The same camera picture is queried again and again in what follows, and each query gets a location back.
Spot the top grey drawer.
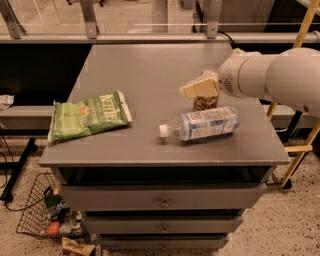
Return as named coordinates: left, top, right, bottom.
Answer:
left=60, top=183, right=266, bottom=211

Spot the metal railing with glass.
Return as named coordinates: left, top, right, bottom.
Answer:
left=0, top=0, right=319, bottom=44

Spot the clear plastic bottle blue label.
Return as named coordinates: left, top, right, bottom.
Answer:
left=159, top=106, right=239, bottom=141

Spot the grey drawer cabinet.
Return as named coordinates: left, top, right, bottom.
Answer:
left=40, top=43, right=289, bottom=238

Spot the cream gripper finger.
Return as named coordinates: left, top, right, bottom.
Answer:
left=179, top=70, right=220, bottom=98

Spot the bottom grey drawer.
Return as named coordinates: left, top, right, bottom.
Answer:
left=99, top=235, right=228, bottom=251

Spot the yellow wooden ladder frame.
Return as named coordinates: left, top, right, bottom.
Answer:
left=271, top=0, right=320, bottom=189

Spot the orange patterned drink can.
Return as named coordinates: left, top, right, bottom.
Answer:
left=193, top=96, right=218, bottom=111

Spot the black cable on floor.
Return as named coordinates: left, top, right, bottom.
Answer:
left=0, top=123, right=54, bottom=213

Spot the black wire basket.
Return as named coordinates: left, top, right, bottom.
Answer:
left=17, top=173, right=86, bottom=239

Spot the blue can in basket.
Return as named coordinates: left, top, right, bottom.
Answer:
left=51, top=200, right=69, bottom=220

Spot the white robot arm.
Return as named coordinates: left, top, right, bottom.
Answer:
left=179, top=48, right=320, bottom=118

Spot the black stand leg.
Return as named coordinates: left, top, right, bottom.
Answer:
left=0, top=138, right=37, bottom=202

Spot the grey drawer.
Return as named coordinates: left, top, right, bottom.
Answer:
left=99, top=235, right=228, bottom=251
left=84, top=215, right=243, bottom=234
left=60, top=183, right=266, bottom=211

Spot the green kettle chips bag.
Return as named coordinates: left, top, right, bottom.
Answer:
left=48, top=90, right=132, bottom=142

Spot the white crumpled paper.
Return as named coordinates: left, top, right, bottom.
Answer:
left=0, top=95, right=14, bottom=110

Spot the yellow snack bag on floor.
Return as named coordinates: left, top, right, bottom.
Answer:
left=61, top=237, right=95, bottom=256

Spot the middle grey drawer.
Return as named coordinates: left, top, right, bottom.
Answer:
left=84, top=215, right=243, bottom=234

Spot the orange fruit in basket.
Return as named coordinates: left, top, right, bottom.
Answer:
left=47, top=221, right=60, bottom=236

